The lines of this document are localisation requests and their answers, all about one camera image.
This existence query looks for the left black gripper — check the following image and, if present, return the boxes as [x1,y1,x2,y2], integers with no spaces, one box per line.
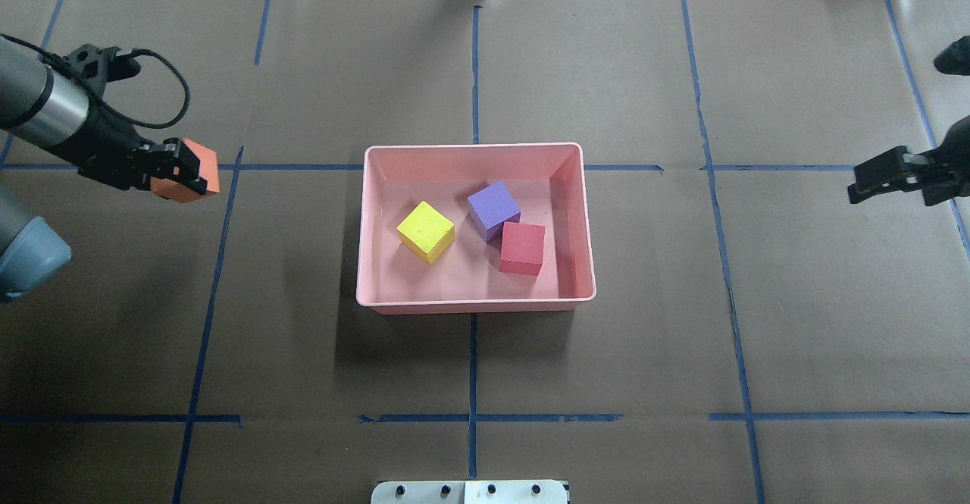
[42,44,198,191]

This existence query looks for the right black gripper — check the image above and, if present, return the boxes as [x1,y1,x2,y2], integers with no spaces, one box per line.
[846,116,969,207]

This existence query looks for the orange foam block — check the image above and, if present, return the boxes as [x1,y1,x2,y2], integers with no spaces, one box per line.
[149,138,221,204]

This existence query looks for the yellow-green foam block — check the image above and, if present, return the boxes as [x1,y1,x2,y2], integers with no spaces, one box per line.
[397,201,456,265]

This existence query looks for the purple foam block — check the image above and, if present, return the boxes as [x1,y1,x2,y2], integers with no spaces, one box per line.
[467,182,522,243]

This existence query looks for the red foam block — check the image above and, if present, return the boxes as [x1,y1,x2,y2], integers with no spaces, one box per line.
[499,221,546,277]

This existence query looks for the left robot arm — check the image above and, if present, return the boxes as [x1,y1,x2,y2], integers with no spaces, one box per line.
[1,34,221,203]

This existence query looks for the pink plastic bin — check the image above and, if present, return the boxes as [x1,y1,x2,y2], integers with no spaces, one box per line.
[356,142,597,315]

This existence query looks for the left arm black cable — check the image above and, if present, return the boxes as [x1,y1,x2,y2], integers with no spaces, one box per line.
[0,33,190,130]

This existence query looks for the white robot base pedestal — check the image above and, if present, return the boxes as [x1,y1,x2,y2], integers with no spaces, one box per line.
[370,479,571,503]

